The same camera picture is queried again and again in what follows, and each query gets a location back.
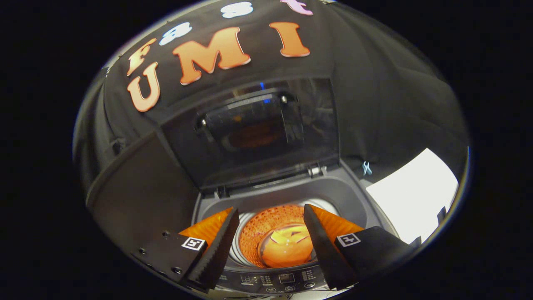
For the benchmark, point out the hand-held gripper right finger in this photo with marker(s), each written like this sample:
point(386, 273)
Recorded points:
point(325, 250)

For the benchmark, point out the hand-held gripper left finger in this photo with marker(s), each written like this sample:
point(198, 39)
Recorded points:
point(216, 250)

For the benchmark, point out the yellow polo shirt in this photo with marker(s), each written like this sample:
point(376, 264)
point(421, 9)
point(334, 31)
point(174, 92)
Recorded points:
point(287, 250)

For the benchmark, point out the dark grey washing machine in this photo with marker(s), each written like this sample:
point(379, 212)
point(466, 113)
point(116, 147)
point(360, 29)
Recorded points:
point(345, 196)

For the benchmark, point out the light blue clip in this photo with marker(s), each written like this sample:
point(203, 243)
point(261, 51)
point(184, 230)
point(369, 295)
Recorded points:
point(367, 168)

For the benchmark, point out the dark grey box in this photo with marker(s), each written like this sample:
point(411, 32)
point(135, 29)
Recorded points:
point(137, 200)

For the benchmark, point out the white side table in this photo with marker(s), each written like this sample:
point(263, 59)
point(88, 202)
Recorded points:
point(412, 196)

